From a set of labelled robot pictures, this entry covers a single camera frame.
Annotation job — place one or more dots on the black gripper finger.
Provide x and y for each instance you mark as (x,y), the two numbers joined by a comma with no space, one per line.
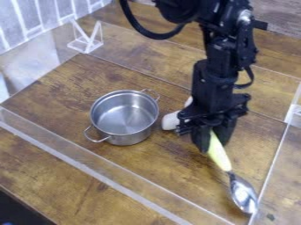
(224,129)
(199,137)

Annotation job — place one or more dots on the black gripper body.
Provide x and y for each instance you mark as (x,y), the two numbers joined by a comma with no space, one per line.
(214,101)

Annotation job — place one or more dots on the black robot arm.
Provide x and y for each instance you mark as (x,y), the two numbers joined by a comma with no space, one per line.
(226,22)

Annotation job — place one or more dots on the green handled metal spoon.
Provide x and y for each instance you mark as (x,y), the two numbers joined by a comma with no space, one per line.
(242,191)

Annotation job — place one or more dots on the small steel pot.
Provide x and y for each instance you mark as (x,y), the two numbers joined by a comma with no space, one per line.
(123,116)

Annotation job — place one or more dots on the clear acrylic triangle stand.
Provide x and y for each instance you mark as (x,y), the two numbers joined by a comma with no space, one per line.
(85,43)

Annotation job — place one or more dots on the toy mushroom red cap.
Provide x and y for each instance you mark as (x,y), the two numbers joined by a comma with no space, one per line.
(170,121)

